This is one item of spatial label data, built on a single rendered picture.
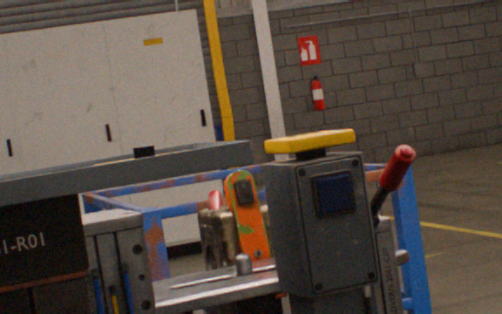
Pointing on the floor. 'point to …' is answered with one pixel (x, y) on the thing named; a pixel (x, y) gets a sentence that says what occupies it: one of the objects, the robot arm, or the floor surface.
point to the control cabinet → (95, 103)
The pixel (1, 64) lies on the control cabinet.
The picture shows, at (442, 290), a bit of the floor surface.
